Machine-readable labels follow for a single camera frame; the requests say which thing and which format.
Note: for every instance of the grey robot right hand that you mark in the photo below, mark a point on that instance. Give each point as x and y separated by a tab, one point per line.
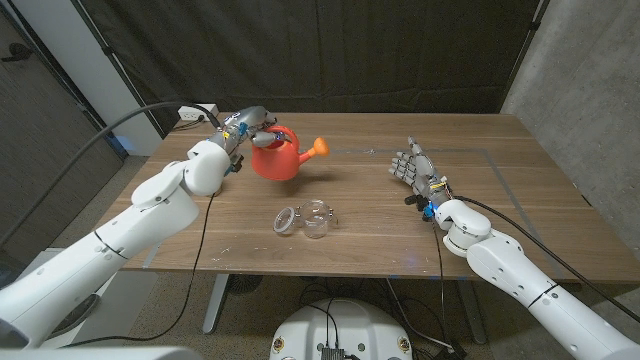
425	172

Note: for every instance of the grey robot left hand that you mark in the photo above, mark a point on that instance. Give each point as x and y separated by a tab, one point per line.
247	120

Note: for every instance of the orange plastic watering can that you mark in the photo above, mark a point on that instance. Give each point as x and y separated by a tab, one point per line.
277	162

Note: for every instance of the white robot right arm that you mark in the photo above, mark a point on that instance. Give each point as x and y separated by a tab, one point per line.
500	260

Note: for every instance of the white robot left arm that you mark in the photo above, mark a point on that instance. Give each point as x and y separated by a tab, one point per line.
125	235

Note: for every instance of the clear hinged jar lid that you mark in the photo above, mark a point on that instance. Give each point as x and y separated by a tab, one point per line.
284	220

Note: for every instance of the clear plastic jar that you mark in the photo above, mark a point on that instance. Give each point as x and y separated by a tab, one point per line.
315	222

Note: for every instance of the black curved bar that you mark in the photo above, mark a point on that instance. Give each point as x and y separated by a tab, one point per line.
411	200

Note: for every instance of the grey tape outline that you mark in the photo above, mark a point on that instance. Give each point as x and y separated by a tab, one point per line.
390	150

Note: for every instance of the white power outlet box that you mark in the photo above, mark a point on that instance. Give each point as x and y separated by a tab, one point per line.
192	114

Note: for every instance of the black backdrop curtain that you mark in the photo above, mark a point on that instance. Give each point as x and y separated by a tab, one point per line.
325	50

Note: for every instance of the black backdrop stand pole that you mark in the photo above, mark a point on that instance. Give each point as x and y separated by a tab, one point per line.
117	67
527	45

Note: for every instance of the grey table leg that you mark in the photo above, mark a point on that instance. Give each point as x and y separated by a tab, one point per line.
472	315

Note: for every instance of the black round fan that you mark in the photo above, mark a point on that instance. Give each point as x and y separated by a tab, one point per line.
245	284

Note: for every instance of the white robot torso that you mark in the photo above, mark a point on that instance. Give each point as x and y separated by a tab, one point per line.
350	325

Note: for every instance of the black power adapter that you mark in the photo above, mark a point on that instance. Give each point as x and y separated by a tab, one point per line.
450	351

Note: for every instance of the white table leg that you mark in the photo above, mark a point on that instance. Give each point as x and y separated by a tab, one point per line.
216	305

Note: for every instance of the dark wooden door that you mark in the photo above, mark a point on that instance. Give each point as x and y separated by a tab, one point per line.
40	125

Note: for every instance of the white floor platform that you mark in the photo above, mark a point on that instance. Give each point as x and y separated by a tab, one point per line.
130	300

